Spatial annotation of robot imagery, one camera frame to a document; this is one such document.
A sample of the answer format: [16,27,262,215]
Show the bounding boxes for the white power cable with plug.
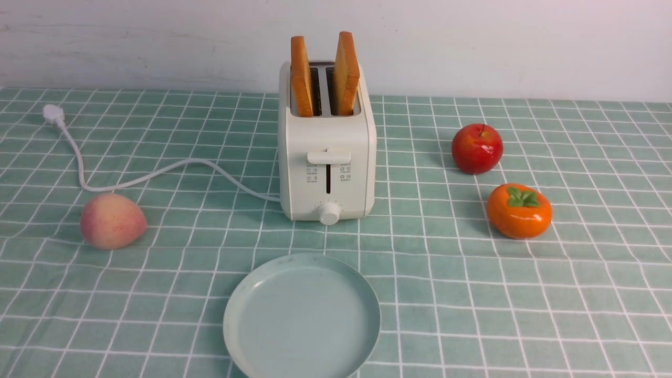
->
[43,104,281,203]

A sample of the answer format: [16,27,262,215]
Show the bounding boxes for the pale green round plate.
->
[223,254,381,377]

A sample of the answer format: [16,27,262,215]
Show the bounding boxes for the white two-slot toaster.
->
[278,61,377,225]

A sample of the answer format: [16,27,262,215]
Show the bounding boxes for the pink peach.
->
[80,193,147,250]

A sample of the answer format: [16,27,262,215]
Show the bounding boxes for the orange persimmon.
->
[486,183,553,239]

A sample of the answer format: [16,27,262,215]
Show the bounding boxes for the red apple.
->
[451,123,503,175]

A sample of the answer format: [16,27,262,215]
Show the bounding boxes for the green checkered tablecloth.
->
[1,88,671,377]

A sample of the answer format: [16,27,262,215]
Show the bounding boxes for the toast slice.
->
[291,36,314,117]
[333,31,360,117]

